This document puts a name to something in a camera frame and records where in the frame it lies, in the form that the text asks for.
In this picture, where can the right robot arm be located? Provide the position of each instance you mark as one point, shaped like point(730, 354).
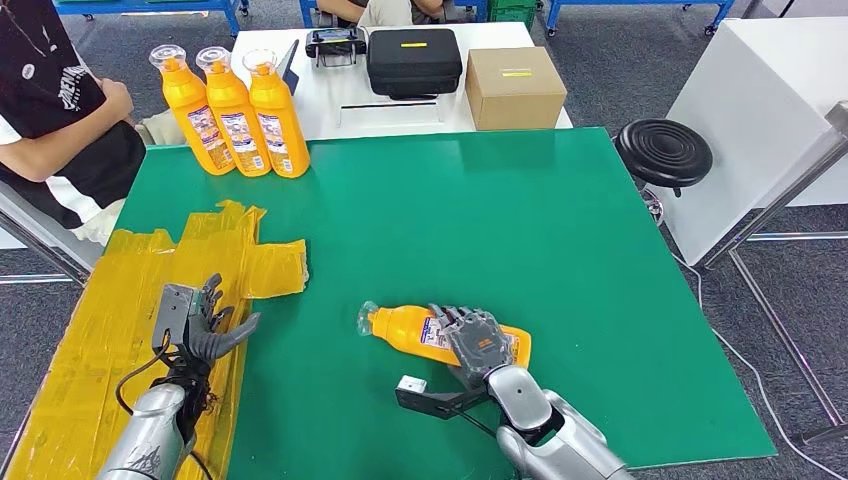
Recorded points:
point(556, 437)

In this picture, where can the person's hand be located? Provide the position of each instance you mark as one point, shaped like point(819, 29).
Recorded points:
point(118, 99)

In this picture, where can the clear plastic film wrap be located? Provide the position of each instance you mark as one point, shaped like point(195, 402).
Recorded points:
point(484, 344)

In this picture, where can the black remote controller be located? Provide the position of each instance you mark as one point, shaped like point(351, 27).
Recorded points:
point(336, 40)

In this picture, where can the cardboard box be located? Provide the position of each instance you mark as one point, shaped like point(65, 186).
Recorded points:
point(515, 99)

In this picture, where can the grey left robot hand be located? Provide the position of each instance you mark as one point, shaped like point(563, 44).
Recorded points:
point(212, 331)

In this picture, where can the black carrying case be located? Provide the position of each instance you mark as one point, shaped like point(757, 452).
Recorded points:
point(414, 69)

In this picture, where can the yellow taped plastic sheet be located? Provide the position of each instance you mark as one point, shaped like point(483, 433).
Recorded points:
point(99, 371)

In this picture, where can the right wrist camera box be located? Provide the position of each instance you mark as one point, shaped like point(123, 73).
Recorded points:
point(430, 401)

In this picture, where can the person's forearm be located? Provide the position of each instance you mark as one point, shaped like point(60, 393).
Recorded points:
point(53, 142)

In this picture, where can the blue metal leg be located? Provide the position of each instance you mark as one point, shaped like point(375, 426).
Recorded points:
point(306, 10)
point(552, 16)
point(721, 13)
point(233, 16)

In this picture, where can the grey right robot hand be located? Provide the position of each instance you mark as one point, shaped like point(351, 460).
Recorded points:
point(477, 344)

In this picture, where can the green plastic crate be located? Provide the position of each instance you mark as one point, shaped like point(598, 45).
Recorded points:
point(511, 10)

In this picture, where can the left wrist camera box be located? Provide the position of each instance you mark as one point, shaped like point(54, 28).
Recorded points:
point(173, 314)

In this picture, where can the blue folio tablet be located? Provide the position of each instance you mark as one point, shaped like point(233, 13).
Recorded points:
point(290, 73)

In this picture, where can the white table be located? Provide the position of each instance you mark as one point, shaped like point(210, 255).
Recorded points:
point(331, 93)

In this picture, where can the silver metal frame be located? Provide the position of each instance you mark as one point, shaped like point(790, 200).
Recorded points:
point(40, 238)
point(785, 199)

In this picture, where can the white cabinet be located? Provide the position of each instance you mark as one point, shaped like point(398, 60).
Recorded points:
point(748, 119)

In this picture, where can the person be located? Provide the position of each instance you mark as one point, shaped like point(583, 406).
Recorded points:
point(73, 166)
point(391, 10)

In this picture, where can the orange detergent bottle clear cap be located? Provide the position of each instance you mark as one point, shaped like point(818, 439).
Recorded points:
point(192, 119)
point(404, 331)
point(235, 119)
point(278, 126)

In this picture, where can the black round stool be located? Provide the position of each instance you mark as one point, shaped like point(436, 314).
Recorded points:
point(662, 152)

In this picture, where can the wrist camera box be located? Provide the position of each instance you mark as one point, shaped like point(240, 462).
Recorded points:
point(173, 314)
point(430, 401)

